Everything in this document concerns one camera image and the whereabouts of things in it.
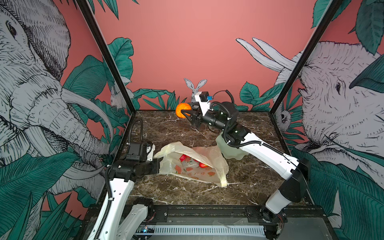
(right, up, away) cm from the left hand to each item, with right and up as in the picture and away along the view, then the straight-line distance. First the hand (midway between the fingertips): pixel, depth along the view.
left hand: (159, 163), depth 73 cm
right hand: (+13, +27, -10) cm, 32 cm away
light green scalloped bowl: (+39, +3, +20) cm, 44 cm away
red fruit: (+11, -1, +17) cm, 21 cm away
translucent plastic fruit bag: (+22, +1, -3) cm, 23 cm away
